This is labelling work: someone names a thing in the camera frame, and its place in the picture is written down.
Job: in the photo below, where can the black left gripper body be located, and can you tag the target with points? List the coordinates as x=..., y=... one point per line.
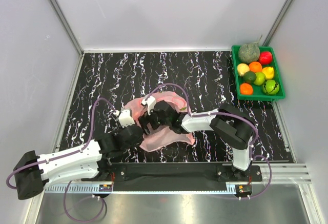
x=139, y=141

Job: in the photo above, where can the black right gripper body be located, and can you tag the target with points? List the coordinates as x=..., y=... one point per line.
x=154, y=120

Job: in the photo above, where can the pink plastic bag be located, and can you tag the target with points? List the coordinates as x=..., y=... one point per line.
x=163, y=136

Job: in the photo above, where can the pale yellow round fruit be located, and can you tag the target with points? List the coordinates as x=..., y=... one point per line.
x=242, y=68

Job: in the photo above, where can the dark green fruit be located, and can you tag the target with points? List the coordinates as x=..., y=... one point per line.
x=249, y=77

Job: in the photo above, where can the orange fruit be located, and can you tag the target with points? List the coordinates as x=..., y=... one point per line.
x=255, y=67

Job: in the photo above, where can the lime green fruit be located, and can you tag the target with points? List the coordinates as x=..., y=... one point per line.
x=260, y=79

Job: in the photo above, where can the yellow lemon fruit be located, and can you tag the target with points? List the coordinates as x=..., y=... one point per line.
x=268, y=72

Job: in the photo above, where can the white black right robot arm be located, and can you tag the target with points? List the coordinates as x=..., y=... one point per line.
x=232, y=126

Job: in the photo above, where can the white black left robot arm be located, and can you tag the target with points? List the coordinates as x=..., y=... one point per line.
x=33, y=173

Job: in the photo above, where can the green cracked ball fruit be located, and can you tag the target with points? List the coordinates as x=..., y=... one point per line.
x=270, y=87

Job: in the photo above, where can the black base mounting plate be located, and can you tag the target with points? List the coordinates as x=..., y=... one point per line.
x=180, y=176

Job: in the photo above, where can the orange in tray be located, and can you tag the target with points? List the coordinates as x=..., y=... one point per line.
x=246, y=89

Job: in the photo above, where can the green plastic tray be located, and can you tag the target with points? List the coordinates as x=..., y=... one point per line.
x=258, y=94

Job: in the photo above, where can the grey green melon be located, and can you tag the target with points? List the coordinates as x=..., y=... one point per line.
x=249, y=53

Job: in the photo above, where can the red apple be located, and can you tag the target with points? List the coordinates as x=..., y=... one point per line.
x=265, y=58

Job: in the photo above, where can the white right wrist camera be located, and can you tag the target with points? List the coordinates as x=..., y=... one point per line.
x=149, y=103

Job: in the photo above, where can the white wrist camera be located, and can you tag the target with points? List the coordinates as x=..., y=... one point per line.
x=125, y=118
x=149, y=103

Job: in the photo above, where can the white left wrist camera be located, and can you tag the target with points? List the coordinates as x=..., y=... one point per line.
x=125, y=118

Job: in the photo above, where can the aluminium rail frame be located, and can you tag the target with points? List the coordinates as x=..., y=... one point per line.
x=185, y=193

